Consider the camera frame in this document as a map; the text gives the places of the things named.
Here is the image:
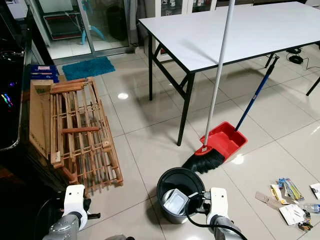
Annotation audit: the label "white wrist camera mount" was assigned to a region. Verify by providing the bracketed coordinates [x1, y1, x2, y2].
[210, 187, 230, 226]
[63, 184, 87, 231]

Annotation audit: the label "broom red head black bristles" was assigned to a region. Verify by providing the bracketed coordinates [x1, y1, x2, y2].
[181, 0, 237, 175]

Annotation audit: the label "yellow snack wrapper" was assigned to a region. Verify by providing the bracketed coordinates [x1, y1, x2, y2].
[270, 184, 288, 205]

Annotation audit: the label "white table black legs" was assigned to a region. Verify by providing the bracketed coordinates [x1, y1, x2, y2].
[138, 1, 320, 147]

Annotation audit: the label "white paper bag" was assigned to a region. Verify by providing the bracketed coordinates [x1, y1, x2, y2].
[278, 203, 307, 226]

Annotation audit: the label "teal floor mat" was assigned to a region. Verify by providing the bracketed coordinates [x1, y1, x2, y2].
[61, 56, 116, 81]

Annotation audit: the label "blue printed boxes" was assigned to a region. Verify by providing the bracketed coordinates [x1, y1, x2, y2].
[30, 64, 59, 83]

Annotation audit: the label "brown cardboard box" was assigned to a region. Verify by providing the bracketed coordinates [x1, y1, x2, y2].
[29, 81, 53, 160]

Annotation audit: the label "white glass-front cabinet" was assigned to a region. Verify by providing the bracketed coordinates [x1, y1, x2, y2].
[152, 0, 218, 13]

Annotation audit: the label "clear plastic bottle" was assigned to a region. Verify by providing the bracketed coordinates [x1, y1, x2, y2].
[300, 202, 320, 215]

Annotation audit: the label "black power adapter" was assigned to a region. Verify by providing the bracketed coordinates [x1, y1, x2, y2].
[287, 47, 306, 65]

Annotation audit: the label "black plastic bucket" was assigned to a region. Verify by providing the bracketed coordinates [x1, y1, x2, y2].
[156, 167, 206, 225]

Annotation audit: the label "brown cardboard scrap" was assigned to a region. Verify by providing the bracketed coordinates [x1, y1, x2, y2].
[255, 191, 281, 210]

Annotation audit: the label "glass sliding door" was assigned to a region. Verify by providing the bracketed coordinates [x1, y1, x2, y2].
[27, 0, 133, 61]

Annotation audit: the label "folded wooden slat rack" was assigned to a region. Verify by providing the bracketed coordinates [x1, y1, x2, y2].
[50, 78, 124, 193]

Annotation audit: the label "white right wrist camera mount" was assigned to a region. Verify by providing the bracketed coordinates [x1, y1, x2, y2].
[210, 187, 230, 226]

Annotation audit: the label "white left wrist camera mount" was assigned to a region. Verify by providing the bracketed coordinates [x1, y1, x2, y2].
[63, 184, 87, 231]

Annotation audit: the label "blue yellow packet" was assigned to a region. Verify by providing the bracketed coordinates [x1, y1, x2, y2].
[277, 177, 304, 202]

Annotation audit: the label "clear plastic food container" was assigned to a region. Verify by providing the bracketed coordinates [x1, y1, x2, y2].
[161, 189, 191, 217]

